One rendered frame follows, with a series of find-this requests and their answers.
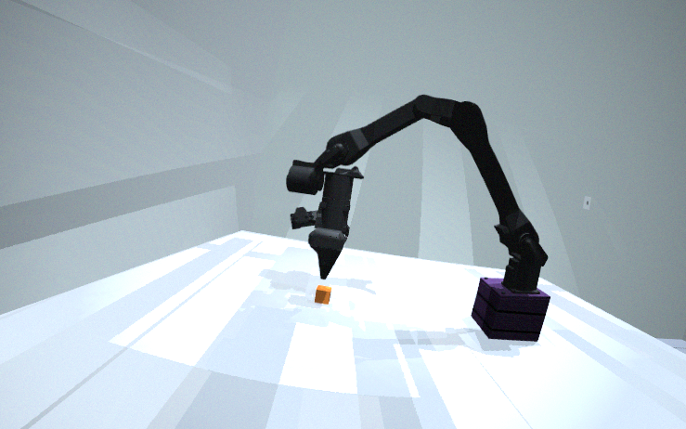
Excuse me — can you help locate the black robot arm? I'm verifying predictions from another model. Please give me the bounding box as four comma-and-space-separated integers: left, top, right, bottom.
286, 95, 549, 294

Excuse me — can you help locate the orange block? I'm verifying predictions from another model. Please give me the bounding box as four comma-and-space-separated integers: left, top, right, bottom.
315, 285, 331, 305

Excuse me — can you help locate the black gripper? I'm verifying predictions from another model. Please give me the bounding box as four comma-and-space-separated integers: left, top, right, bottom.
307, 197, 350, 280

